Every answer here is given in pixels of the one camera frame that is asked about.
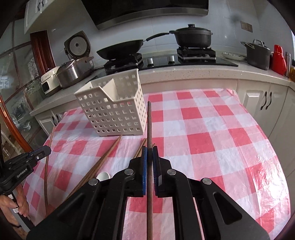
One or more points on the white upper cabinet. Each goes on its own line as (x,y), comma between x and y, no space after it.
(42,14)

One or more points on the white ceramic spoon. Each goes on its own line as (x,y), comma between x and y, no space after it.
(102,176)

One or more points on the red white checkered tablecloth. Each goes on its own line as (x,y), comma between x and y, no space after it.
(203,133)

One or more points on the red thermos jug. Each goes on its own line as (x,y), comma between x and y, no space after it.
(278,62)

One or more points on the wall power socket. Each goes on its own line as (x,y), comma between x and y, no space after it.
(246,26)

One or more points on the silver open rice cooker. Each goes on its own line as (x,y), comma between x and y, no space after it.
(80,64)

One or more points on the black wok with handle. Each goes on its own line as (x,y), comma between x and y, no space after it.
(125,48)

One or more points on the black glass gas stove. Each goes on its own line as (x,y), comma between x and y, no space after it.
(184,56)

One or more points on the white small kitchen appliance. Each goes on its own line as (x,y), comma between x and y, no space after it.
(49,82)

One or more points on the left hand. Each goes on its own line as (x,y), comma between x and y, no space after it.
(7,204)

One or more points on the steel thermos bottle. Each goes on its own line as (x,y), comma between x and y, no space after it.
(288,63)

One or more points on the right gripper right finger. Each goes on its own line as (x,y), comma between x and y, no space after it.
(168,181)

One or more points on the red framed glass door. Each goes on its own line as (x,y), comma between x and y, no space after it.
(20,93)

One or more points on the black range hood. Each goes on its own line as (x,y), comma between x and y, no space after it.
(107,14)

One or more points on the white perforated plastic basket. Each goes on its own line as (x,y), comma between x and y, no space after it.
(114,104)

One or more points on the grey lidded stock pot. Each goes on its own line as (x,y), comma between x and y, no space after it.
(258,55)

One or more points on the black lidded casserole pot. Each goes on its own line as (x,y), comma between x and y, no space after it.
(192,37)

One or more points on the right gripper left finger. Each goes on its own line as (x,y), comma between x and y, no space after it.
(131,181)

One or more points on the white base cabinets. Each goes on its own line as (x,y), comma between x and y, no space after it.
(270,103)

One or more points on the small plate on counter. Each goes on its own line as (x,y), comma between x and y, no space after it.
(235,57)

